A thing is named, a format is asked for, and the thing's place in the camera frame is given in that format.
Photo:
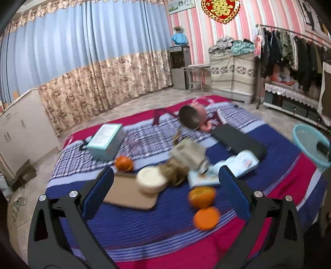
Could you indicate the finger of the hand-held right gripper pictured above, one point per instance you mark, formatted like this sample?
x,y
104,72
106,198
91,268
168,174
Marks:
x,y
323,148

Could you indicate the white lace cloth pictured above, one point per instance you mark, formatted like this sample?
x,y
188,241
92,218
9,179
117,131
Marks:
x,y
289,93

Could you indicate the small orange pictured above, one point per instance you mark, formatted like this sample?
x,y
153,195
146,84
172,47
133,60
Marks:
x,y
124,163

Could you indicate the cabinet under patterned cloth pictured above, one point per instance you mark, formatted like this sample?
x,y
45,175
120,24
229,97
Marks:
x,y
232,77

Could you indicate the red heart wall decoration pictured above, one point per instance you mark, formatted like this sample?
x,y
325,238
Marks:
x,y
219,9

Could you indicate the beige paper bag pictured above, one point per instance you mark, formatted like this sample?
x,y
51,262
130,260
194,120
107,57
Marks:
x,y
188,152

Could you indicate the white cabinet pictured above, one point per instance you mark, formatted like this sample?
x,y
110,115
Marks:
x,y
23,129

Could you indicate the blue and floral curtain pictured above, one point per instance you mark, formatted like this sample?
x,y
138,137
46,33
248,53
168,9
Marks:
x,y
77,51

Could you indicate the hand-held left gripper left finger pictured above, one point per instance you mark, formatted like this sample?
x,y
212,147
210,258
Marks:
x,y
97,196

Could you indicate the metal clothes rack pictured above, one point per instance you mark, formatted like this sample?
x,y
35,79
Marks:
x,y
284,30

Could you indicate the striped red and blue blanket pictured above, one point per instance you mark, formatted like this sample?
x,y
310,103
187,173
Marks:
x,y
155,219

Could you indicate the landscape wall picture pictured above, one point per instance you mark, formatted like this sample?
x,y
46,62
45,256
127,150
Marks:
x,y
181,6

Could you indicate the grey water dispenser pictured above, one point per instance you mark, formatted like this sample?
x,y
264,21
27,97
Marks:
x,y
179,67

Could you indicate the black leather case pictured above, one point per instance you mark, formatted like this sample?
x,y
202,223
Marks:
x,y
238,141

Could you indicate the small potted plant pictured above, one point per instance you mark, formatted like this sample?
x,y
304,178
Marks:
x,y
178,29

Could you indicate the light blue plastic basket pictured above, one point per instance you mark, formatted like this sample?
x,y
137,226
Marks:
x,y
305,139

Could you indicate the white round cake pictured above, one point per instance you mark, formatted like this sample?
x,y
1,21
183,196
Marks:
x,y
150,179

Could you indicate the small round metal table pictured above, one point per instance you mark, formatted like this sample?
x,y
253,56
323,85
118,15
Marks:
x,y
197,66

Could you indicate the pink hanging bag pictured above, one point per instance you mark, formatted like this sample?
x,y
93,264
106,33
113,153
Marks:
x,y
257,46

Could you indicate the teal cardboard box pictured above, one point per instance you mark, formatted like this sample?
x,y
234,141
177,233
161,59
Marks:
x,y
106,142

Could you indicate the low dark cabinet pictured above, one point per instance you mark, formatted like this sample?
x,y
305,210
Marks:
x,y
289,104

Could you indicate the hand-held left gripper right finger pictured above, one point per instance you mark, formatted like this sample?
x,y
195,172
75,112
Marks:
x,y
232,196

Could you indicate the brown paper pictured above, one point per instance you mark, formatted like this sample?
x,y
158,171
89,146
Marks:
x,y
173,170

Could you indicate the pile of clothes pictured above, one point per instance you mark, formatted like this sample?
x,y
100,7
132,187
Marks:
x,y
230,45

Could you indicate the light blue booklet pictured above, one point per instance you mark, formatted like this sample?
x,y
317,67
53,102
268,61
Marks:
x,y
243,163

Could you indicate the row of hanging dark clothes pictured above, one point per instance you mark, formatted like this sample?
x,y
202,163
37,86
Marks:
x,y
302,59

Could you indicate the wedding wall poster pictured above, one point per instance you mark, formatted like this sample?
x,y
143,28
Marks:
x,y
309,11

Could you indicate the brown board with white edge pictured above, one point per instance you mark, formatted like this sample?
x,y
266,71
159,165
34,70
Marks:
x,y
326,90

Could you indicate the brown wooden board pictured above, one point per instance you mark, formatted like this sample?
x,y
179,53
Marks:
x,y
124,194

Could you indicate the light blue tissue packet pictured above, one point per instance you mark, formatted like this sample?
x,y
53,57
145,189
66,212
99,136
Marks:
x,y
201,179

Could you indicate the blue cloth covered bottle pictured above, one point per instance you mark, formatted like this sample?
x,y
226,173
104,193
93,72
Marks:
x,y
179,39

